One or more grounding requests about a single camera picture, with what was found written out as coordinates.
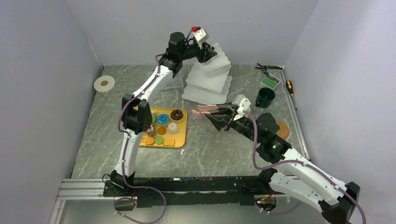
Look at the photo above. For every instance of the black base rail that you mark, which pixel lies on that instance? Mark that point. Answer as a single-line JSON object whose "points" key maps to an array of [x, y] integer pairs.
{"points": [[241, 190]]}

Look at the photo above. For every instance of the orange round cookie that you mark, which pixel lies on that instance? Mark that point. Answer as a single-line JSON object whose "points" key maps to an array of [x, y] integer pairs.
{"points": [[162, 131]]}

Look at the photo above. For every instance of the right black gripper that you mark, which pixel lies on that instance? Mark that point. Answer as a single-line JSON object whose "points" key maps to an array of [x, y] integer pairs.
{"points": [[220, 121]]}

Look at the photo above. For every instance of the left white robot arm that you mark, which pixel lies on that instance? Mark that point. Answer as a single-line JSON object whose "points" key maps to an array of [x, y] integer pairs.
{"points": [[135, 117]]}

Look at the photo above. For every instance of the blue frosted donut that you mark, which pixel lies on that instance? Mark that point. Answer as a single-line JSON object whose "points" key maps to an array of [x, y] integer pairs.
{"points": [[163, 119]]}

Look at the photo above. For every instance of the clear plastic compartment box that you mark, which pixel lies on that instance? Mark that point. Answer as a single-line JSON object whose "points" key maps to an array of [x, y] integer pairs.
{"points": [[176, 83]]}

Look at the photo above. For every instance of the dark green mug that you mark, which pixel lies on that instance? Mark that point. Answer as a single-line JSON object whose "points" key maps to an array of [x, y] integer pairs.
{"points": [[264, 97]]}

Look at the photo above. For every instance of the green round macaron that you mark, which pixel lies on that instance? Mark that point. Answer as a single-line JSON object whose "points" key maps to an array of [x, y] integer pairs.
{"points": [[159, 140]]}

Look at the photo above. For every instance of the yellow square biscuit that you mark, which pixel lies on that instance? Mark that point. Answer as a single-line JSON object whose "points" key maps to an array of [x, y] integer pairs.
{"points": [[169, 142]]}

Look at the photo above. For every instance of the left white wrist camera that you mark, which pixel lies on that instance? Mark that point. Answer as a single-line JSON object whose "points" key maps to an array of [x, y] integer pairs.
{"points": [[201, 36]]}

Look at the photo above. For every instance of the yellow black screwdriver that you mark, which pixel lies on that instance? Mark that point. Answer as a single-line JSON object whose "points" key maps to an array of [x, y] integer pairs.
{"points": [[290, 90]]}

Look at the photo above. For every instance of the grey cake with strawberry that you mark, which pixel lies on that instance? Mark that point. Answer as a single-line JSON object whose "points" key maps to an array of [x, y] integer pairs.
{"points": [[150, 131]]}

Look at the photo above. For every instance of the green roll cake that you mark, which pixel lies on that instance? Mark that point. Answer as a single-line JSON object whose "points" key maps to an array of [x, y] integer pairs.
{"points": [[153, 115]]}

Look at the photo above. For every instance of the white round cupcake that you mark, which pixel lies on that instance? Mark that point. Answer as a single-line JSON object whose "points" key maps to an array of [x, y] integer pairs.
{"points": [[173, 128]]}

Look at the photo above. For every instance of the chocolate sprinkled donut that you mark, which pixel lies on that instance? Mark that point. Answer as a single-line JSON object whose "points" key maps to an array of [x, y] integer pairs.
{"points": [[177, 115]]}

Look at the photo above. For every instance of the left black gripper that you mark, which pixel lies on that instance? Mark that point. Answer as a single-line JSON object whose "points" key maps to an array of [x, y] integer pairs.
{"points": [[205, 52]]}

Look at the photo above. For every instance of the pink handled tongs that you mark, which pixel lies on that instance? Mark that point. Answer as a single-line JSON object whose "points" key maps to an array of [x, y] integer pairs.
{"points": [[203, 110]]}

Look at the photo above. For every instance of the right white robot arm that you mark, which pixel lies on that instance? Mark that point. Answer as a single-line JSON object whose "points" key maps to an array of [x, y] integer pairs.
{"points": [[283, 169]]}

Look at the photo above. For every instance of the white tape roll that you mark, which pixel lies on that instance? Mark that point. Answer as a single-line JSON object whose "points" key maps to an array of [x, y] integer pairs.
{"points": [[104, 83]]}

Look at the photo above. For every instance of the white three-tier dessert stand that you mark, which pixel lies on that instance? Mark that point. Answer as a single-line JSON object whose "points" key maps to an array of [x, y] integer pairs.
{"points": [[208, 83]]}

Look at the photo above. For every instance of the yellow serving tray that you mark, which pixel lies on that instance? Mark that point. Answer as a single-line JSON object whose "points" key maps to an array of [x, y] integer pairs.
{"points": [[179, 137]]}

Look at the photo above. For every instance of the tan waffle round cookie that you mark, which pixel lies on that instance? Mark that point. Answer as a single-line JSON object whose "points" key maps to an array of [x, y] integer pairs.
{"points": [[149, 140]]}

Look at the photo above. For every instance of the green white packet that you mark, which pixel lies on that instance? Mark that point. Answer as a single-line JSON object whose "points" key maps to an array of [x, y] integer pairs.
{"points": [[270, 81]]}

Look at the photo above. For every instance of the black pliers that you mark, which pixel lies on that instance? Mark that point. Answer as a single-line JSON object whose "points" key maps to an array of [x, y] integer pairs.
{"points": [[267, 67]]}

